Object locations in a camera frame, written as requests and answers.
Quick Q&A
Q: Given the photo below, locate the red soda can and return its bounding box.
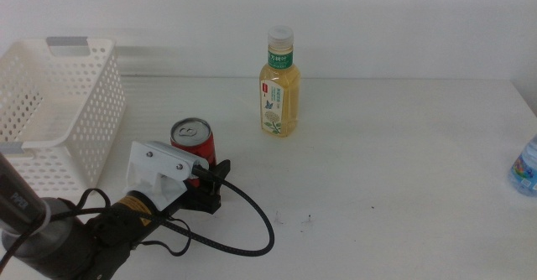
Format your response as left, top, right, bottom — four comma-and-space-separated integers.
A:
169, 117, 218, 189

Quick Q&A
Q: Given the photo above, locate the yellow tea bottle green label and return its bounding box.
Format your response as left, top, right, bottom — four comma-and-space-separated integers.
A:
258, 25, 302, 138

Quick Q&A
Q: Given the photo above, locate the clear water bottle blue cap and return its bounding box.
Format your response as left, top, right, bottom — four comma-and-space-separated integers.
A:
508, 134, 537, 198

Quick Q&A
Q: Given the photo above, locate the white perforated plastic basket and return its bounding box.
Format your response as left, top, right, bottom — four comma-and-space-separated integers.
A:
0, 37, 128, 201

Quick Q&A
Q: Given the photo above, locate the thin black cable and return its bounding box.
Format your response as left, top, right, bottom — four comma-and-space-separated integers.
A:
75, 187, 193, 258

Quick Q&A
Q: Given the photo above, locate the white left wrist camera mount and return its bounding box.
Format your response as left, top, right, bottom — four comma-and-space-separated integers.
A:
124, 140, 210, 209

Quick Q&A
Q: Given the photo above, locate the thick black braided cable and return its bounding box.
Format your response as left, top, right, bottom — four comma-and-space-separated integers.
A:
191, 164, 276, 258

